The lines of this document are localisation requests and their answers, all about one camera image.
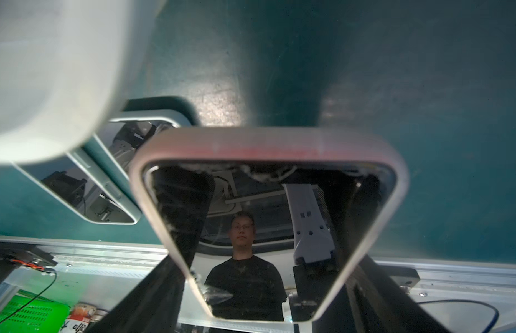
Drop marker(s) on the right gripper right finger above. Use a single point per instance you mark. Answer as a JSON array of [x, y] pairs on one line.
[[370, 301]]

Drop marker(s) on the green perforated crate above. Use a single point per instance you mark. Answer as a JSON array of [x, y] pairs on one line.
[[39, 316]]

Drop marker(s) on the white plastic storage box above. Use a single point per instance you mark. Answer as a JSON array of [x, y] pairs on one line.
[[65, 68]]

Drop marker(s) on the phone beige case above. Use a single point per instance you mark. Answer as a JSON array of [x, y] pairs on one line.
[[267, 224]]

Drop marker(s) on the phone white case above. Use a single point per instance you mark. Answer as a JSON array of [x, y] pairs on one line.
[[78, 183]]

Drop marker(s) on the phone light pink case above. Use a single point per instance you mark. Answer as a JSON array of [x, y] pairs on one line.
[[123, 135]]

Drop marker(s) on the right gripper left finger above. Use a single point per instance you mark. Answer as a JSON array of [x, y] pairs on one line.
[[152, 306]]

